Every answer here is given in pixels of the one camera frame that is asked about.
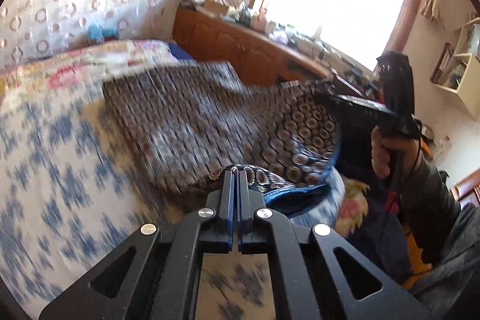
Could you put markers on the wooden cabinet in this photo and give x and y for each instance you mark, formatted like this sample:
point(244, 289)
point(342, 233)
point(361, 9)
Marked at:
point(232, 46)

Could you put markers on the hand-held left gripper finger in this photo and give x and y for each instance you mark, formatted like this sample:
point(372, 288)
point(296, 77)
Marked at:
point(233, 222)
point(240, 222)

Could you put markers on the assorted cabinet top clutter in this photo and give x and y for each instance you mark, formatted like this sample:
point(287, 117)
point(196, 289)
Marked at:
point(277, 31)

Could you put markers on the person's right hand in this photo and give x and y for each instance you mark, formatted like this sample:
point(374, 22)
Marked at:
point(380, 155)

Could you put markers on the cardboard box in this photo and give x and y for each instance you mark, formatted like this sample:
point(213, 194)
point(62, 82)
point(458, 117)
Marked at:
point(215, 8)

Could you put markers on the person's right forearm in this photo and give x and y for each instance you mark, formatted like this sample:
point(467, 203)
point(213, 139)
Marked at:
point(431, 200)

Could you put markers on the light blue cloth bundle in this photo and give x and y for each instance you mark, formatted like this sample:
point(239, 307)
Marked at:
point(101, 33)

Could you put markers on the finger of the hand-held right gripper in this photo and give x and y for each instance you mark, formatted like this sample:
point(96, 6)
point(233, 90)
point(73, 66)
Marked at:
point(328, 89)

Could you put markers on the navy medallion print garment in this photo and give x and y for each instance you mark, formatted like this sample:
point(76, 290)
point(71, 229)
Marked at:
point(187, 117)

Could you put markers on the white blue floral blanket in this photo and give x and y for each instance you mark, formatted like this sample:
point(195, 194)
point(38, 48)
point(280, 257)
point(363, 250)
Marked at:
point(56, 173)

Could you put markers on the person's body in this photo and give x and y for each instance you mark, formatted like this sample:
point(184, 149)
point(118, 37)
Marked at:
point(450, 267)

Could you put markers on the white wall shelf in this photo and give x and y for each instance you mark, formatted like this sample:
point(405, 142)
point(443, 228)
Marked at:
point(463, 80)

